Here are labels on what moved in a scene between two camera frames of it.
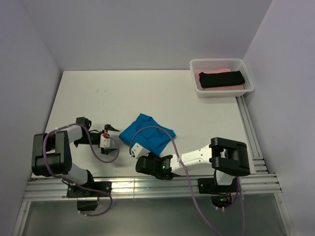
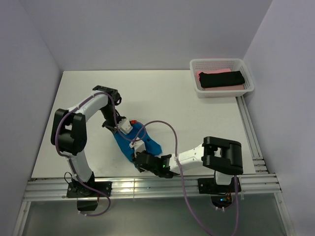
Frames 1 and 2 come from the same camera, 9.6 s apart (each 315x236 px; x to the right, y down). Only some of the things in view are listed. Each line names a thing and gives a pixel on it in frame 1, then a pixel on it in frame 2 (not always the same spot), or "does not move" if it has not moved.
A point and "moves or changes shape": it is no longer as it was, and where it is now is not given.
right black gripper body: [152, 157] does not move
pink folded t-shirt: [233, 87] does not move
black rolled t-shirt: [221, 78] does not move
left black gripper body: [93, 136] → [110, 116]
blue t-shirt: [153, 139] moves or changes shape
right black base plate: [210, 186] does not move
